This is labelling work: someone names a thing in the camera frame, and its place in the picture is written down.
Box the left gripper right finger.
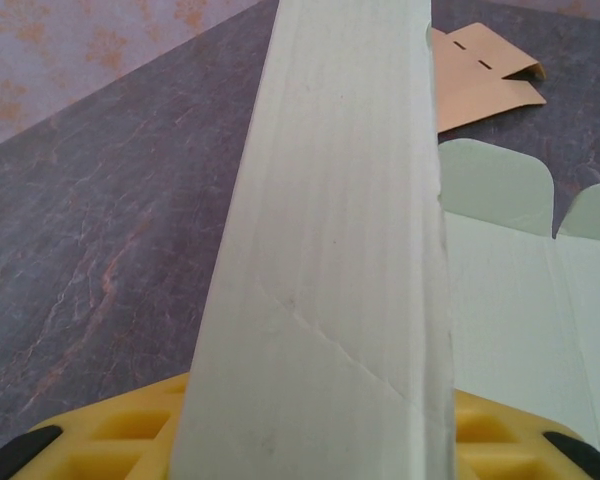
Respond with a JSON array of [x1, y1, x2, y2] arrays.
[[452, 389, 600, 480]]

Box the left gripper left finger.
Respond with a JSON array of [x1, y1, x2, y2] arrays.
[[0, 372, 191, 480]]

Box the green paper box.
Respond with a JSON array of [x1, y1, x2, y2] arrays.
[[167, 0, 600, 480]]

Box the orange paper box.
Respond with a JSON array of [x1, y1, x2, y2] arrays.
[[429, 22, 549, 134]]

